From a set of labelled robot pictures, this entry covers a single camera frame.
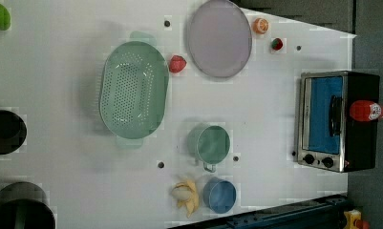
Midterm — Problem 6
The red Heinz ketchup bottle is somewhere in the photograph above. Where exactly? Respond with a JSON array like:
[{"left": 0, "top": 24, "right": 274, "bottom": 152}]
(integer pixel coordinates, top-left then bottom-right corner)
[{"left": 350, "top": 100, "right": 383, "bottom": 122}]

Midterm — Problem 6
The green metal mug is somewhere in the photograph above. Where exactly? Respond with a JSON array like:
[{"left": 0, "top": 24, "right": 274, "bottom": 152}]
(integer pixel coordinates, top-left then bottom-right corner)
[{"left": 186, "top": 123, "right": 230, "bottom": 173}]

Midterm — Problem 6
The red tomato toy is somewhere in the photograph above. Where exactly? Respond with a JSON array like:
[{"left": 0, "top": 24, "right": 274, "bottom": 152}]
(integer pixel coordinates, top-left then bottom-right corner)
[{"left": 169, "top": 55, "right": 187, "bottom": 73}]

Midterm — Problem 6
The green oval colander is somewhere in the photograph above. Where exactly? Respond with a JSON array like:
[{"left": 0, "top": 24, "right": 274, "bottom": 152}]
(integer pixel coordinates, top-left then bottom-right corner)
[{"left": 98, "top": 31, "right": 169, "bottom": 149}]

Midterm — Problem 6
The peeled banana toy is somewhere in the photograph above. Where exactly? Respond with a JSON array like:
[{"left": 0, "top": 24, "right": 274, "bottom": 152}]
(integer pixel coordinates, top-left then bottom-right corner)
[{"left": 171, "top": 179, "right": 200, "bottom": 218}]

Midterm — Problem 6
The grey round plate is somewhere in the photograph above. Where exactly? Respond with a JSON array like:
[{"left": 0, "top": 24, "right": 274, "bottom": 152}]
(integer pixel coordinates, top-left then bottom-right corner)
[{"left": 187, "top": 0, "right": 252, "bottom": 77}]

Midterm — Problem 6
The blue bowl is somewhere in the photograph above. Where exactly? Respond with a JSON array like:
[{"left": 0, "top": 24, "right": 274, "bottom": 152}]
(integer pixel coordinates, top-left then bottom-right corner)
[{"left": 202, "top": 177, "right": 237, "bottom": 214}]

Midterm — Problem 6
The red strawberry toy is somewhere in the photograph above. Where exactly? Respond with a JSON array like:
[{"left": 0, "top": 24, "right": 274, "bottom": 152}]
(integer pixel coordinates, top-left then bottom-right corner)
[{"left": 271, "top": 38, "right": 284, "bottom": 51}]

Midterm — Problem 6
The orange slice toy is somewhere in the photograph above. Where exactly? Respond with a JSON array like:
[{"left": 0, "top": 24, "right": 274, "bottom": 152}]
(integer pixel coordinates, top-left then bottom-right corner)
[{"left": 252, "top": 18, "right": 269, "bottom": 34}]

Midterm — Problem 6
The dark blue crate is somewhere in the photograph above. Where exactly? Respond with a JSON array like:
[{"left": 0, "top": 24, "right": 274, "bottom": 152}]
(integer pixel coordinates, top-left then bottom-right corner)
[{"left": 170, "top": 195, "right": 353, "bottom": 229}]

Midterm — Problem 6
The small black cylinder cup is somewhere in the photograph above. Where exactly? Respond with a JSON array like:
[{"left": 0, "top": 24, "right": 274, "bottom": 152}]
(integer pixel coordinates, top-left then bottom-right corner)
[{"left": 0, "top": 110, "right": 27, "bottom": 155}]

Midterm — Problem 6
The yellow red toy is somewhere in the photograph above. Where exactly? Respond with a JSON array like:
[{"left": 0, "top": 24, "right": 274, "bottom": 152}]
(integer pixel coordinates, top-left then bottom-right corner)
[{"left": 344, "top": 210, "right": 371, "bottom": 229}]

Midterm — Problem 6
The large black cylinder cup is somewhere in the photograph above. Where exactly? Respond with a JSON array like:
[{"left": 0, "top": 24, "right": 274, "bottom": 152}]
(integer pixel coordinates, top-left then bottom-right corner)
[{"left": 0, "top": 181, "right": 56, "bottom": 229}]

